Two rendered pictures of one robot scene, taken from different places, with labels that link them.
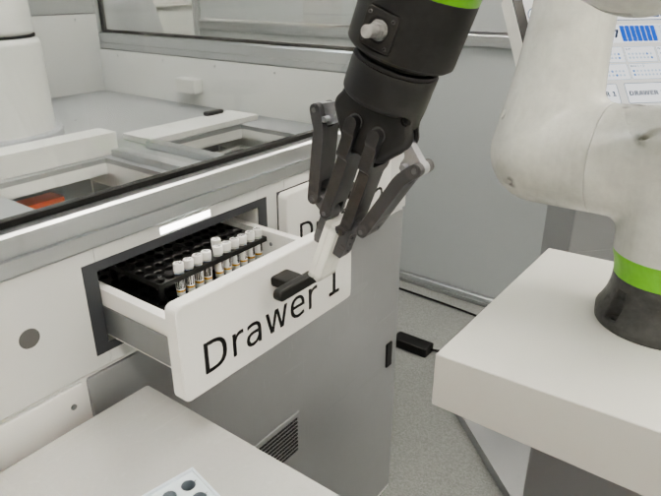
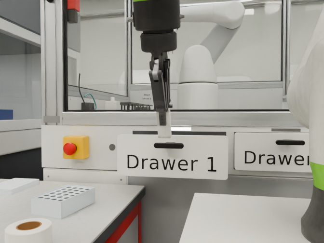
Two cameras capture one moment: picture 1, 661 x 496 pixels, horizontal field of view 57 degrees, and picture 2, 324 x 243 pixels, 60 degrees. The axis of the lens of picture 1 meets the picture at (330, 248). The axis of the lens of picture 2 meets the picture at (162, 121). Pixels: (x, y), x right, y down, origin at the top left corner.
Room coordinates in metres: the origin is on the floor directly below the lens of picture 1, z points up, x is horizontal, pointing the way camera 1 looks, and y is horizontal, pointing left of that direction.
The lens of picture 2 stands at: (0.27, -0.58, 0.98)
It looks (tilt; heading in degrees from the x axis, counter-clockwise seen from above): 2 degrees down; 64
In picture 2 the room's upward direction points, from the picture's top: straight up
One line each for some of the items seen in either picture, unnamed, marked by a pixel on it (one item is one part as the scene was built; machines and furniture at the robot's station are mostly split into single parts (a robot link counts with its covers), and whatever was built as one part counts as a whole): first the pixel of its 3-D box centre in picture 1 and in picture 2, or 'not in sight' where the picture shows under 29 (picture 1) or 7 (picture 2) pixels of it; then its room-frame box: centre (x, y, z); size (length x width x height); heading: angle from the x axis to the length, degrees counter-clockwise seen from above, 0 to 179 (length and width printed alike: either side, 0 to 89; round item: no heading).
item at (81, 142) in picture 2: not in sight; (75, 147); (0.42, 0.36, 0.88); 0.07 x 0.05 x 0.07; 143
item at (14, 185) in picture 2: not in sight; (13, 185); (0.24, 0.37, 0.77); 0.13 x 0.09 x 0.02; 53
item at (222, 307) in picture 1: (273, 299); (170, 155); (0.62, 0.07, 0.87); 0.29 x 0.02 x 0.11; 143
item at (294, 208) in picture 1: (340, 203); (286, 152); (0.95, -0.02, 0.87); 0.29 x 0.02 x 0.11; 143
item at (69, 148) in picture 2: not in sight; (70, 148); (0.40, 0.33, 0.88); 0.04 x 0.03 x 0.04; 143
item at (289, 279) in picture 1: (290, 280); (169, 144); (0.60, 0.04, 0.91); 0.07 x 0.04 x 0.01; 143
